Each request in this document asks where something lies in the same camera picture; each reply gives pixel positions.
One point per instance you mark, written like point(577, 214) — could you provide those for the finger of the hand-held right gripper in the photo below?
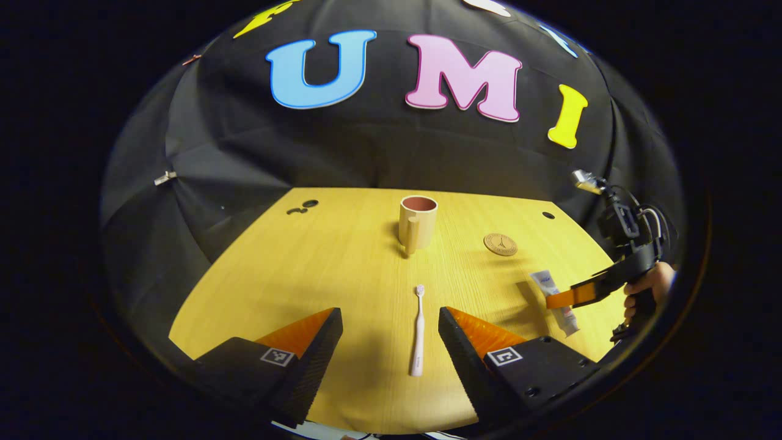
point(580, 295)

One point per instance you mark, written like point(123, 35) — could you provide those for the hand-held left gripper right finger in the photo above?
point(464, 366)

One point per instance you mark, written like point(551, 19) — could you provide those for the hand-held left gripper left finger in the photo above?
point(311, 366)

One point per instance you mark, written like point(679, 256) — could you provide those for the white toothpaste tube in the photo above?
point(553, 293)

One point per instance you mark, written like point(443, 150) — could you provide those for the pink toothbrush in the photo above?
point(418, 342)

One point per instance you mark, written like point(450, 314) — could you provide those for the round wooden coaster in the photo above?
point(500, 244)

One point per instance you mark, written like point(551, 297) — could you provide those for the beige cup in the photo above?
point(421, 226)

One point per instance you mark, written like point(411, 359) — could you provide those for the wooden desktop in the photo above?
point(342, 275)

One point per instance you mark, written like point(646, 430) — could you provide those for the black backdrop cloth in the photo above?
point(391, 153)

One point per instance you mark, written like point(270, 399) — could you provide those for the silver metal clip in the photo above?
point(165, 178)

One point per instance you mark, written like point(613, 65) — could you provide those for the copper metal clip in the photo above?
point(191, 59)

